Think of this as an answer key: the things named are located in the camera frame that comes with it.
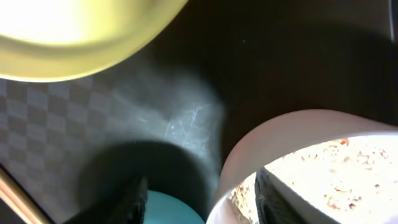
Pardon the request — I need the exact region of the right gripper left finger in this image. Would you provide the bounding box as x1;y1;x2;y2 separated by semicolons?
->
65;176;148;224

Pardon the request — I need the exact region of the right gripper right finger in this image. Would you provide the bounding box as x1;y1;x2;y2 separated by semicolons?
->
254;167;338;224

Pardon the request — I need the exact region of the pink white bowl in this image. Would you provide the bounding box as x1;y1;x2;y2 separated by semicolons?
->
207;110;397;223

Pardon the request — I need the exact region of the light blue bowl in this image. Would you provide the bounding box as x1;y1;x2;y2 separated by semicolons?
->
144;190;205;224

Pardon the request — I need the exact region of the dark brown serving tray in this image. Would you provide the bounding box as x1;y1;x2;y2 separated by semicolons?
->
1;0;397;223

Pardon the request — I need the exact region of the wooden chopstick left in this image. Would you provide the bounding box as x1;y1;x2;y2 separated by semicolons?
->
1;168;52;224

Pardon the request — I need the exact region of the yellow round plate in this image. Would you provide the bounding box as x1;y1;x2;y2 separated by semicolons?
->
1;0;188;82

